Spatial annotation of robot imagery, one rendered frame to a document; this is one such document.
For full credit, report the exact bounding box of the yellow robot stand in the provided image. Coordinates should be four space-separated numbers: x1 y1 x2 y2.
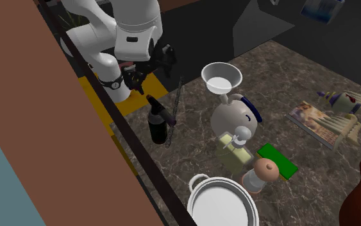
78 72 170 177

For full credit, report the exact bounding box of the white funnel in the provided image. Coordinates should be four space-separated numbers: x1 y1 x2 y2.
200 62 244 106

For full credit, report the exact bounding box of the black spray bottle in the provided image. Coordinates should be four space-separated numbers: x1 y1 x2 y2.
146 94 178 146

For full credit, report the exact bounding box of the green potted plant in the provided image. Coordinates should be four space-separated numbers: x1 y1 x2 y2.
56 10 91 33

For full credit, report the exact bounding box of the yellow-green soap dispenser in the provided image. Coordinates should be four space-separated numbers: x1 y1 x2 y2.
214 125 253 177

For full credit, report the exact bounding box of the glass grinder with wooden knob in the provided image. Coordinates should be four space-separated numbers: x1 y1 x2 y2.
240 157 281 195

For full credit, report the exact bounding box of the green sponge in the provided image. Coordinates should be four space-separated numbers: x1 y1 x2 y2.
256 143 299 182

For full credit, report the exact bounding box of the picture book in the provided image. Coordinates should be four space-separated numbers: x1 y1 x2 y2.
285 100 341 151

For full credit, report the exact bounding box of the white pot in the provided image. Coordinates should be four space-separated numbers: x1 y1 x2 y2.
187 173 260 226

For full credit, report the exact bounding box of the blue box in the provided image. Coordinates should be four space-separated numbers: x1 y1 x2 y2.
299 0 346 26

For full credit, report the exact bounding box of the cream and purple toy figure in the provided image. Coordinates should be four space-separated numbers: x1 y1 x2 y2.
316 89 361 119

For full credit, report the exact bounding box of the beige dish rack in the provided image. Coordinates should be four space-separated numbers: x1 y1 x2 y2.
315 112 361 152

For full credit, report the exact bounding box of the dark grey chain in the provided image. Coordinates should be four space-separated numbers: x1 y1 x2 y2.
164 74 186 150

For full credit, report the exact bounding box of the grey kettle with blue handle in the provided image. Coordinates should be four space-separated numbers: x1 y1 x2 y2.
210 93 264 143

